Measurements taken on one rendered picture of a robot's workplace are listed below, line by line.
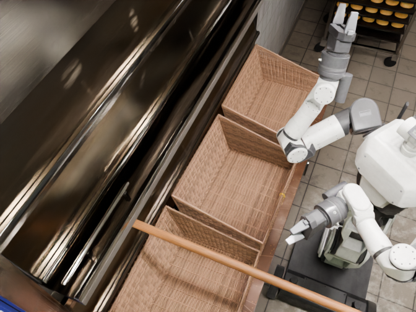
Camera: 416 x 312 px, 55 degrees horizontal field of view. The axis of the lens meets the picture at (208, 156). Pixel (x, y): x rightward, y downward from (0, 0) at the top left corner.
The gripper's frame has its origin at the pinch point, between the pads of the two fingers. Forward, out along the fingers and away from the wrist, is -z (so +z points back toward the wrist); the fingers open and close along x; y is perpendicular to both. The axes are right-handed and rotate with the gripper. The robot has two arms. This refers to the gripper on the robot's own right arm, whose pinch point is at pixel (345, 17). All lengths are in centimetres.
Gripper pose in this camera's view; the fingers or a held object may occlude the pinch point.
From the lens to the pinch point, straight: 134.3
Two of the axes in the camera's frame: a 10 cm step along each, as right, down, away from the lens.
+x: 0.4, 5.4, -8.4
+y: -9.9, -0.6, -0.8
